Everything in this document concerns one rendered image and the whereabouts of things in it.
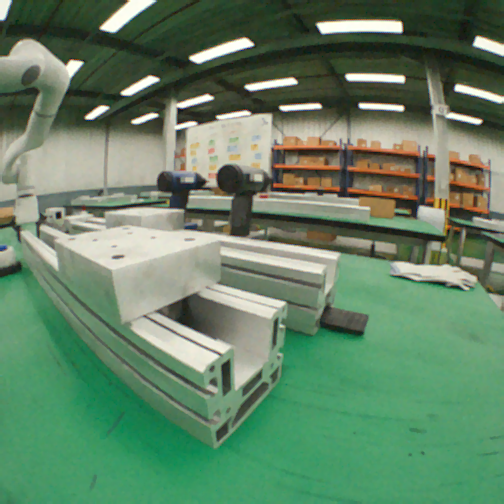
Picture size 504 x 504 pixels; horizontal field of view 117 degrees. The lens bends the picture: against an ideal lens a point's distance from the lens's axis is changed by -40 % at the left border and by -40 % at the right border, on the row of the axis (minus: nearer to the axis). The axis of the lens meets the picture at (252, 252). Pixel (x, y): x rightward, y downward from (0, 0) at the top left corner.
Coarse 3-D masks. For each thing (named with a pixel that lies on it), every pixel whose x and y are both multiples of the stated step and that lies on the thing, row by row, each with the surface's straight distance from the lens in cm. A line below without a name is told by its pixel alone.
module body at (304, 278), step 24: (240, 240) 42; (240, 264) 33; (264, 264) 31; (288, 264) 30; (312, 264) 31; (336, 264) 37; (240, 288) 34; (264, 288) 32; (288, 288) 31; (312, 288) 30; (336, 288) 40; (288, 312) 32; (312, 312) 31
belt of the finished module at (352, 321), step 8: (328, 312) 36; (336, 312) 37; (344, 312) 37; (352, 312) 37; (320, 320) 34; (328, 320) 34; (336, 320) 35; (344, 320) 35; (352, 320) 35; (360, 320) 36; (344, 328) 33; (352, 328) 33; (360, 328) 34
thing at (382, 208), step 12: (216, 192) 511; (360, 204) 218; (372, 204) 216; (384, 204) 215; (0, 216) 296; (12, 216) 300; (372, 216) 216; (384, 216) 215; (228, 228) 454; (324, 240) 386
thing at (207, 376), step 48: (48, 240) 75; (48, 288) 47; (96, 336) 28; (144, 336) 17; (192, 336) 16; (240, 336) 21; (144, 384) 21; (192, 384) 16; (240, 384) 18; (192, 432) 20
